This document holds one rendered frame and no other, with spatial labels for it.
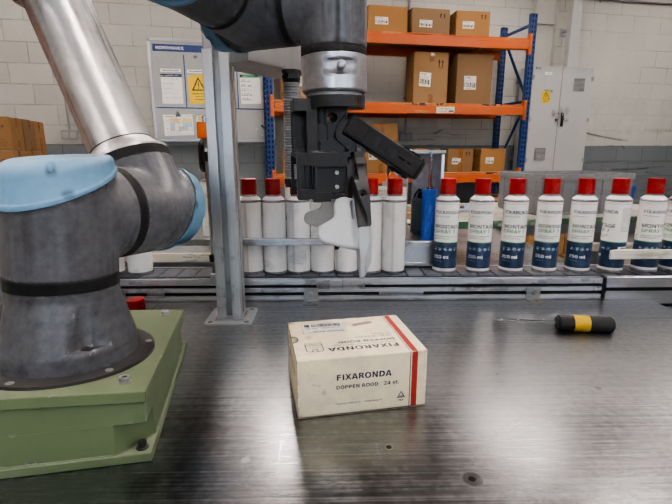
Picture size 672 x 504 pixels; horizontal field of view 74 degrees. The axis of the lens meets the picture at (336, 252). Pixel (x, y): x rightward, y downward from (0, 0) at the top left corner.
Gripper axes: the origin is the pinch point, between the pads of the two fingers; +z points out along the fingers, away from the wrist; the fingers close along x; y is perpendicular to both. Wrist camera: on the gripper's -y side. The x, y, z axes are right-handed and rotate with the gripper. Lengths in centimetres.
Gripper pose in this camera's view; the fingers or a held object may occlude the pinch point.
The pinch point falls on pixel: (353, 262)
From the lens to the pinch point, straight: 57.1
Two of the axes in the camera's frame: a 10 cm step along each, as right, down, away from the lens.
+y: -9.8, 0.6, -1.8
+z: 0.1, 9.7, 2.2
